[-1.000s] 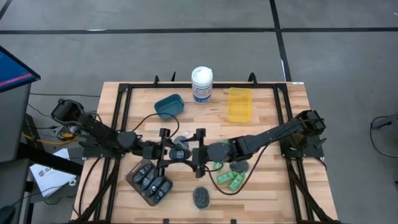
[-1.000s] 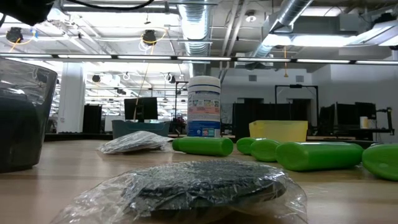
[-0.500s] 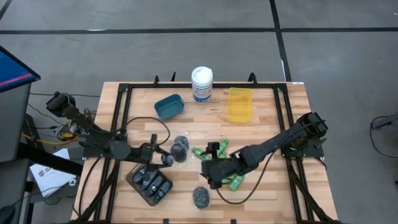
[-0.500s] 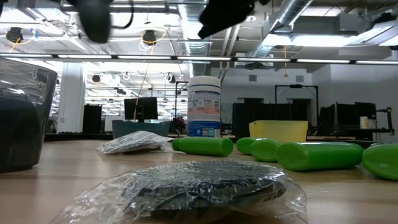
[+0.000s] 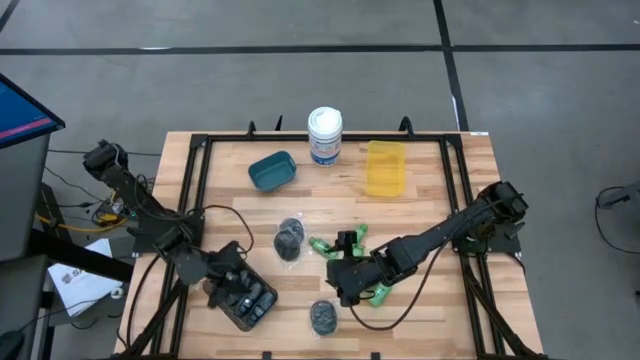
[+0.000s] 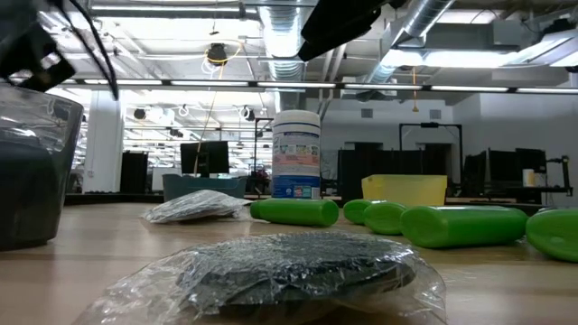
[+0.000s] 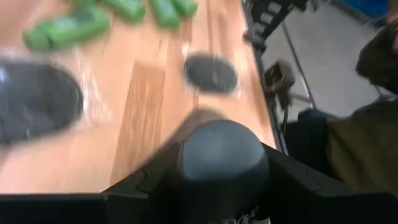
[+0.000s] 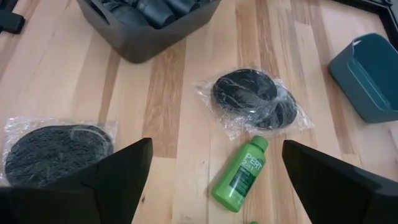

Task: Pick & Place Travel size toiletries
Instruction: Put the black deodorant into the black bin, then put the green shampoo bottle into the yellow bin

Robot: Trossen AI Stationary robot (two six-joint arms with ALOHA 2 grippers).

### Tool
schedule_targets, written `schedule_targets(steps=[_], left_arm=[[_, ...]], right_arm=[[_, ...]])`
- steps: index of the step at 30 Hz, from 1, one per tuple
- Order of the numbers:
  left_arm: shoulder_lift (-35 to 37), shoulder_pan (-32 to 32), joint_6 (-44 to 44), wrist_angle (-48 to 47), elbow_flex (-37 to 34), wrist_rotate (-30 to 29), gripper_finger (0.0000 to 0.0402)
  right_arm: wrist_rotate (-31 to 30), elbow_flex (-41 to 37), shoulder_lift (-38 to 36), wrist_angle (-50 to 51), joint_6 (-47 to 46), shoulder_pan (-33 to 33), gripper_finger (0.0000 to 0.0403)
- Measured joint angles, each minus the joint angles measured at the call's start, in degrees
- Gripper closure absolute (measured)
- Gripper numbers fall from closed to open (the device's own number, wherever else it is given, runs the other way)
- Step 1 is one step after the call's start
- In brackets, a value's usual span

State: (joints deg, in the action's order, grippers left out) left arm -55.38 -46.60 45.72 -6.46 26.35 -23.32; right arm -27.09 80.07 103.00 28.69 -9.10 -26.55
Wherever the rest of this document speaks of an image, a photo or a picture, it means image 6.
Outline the green plastic bottle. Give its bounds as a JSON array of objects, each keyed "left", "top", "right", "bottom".
[
  {"left": 400, "top": 205, "right": 529, "bottom": 249},
  {"left": 249, "top": 198, "right": 340, "bottom": 228},
  {"left": 342, "top": 199, "right": 378, "bottom": 226},
  {"left": 525, "top": 208, "right": 578, "bottom": 264},
  {"left": 363, "top": 201, "right": 410, "bottom": 236}
]

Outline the clear bag with dark contents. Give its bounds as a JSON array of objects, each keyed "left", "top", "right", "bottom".
[
  {"left": 142, "top": 189, "right": 253, "bottom": 225},
  {"left": 74, "top": 230, "right": 448, "bottom": 325}
]

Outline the white building column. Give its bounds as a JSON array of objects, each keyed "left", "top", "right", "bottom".
[{"left": 83, "top": 92, "right": 126, "bottom": 194}]

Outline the white wipes canister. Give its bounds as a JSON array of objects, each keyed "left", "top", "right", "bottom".
[{"left": 271, "top": 109, "right": 322, "bottom": 200}]

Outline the dark translucent grey bin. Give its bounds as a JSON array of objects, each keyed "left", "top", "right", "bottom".
[{"left": 0, "top": 85, "right": 85, "bottom": 252}]

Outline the black room partition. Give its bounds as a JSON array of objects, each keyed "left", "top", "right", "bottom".
[{"left": 337, "top": 143, "right": 452, "bottom": 200}]

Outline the black cabinet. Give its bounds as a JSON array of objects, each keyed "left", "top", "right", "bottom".
[{"left": 119, "top": 151, "right": 150, "bottom": 195}]

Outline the yellow translucent bin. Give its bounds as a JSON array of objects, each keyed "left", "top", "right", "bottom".
[{"left": 360, "top": 174, "right": 448, "bottom": 208}]

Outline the black computer monitor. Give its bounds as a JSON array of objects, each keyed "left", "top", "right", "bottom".
[{"left": 180, "top": 141, "right": 230, "bottom": 176}]

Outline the teal plastic bin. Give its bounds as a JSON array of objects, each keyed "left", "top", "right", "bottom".
[{"left": 162, "top": 173, "right": 248, "bottom": 203}]

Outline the black desk stand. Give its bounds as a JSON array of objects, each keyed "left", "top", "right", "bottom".
[{"left": 545, "top": 155, "right": 573, "bottom": 198}]

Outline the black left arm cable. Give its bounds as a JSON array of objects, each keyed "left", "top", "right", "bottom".
[{"left": 58, "top": 0, "right": 121, "bottom": 101}]

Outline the slanted silver ceiling duct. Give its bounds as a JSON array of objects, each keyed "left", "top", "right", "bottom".
[{"left": 360, "top": 0, "right": 457, "bottom": 87}]

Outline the yellow hanging cord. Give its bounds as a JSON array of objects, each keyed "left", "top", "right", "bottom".
[{"left": 410, "top": 66, "right": 419, "bottom": 114}]

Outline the black ceiling reel yellow cable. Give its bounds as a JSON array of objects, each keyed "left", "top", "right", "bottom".
[{"left": 205, "top": 40, "right": 245, "bottom": 67}]

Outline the large black metal frame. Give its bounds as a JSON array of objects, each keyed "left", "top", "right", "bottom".
[{"left": 399, "top": 121, "right": 464, "bottom": 184}]

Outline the thin black metal frame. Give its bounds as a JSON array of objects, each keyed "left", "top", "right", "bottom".
[{"left": 253, "top": 117, "right": 275, "bottom": 175}]

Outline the long ceiling light rail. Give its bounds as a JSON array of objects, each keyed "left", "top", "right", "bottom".
[{"left": 0, "top": 77, "right": 578, "bottom": 95}]

